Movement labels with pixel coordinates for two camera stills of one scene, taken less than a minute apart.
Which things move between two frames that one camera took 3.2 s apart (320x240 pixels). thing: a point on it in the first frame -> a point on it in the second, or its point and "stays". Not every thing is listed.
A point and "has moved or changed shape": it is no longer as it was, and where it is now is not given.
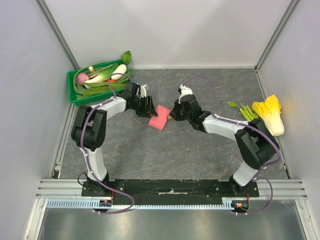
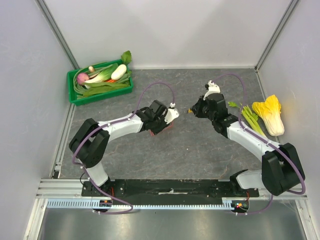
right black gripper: [178, 113] -> [197, 110]
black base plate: [136, 192] stays
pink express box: [158, 122] has moved or changed shape
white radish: [120, 69] stays
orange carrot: [111, 80] stays
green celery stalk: [245, 110] stays
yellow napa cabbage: [269, 111] stays
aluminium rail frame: [71, 188] stays
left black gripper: [148, 110] -> [164, 125]
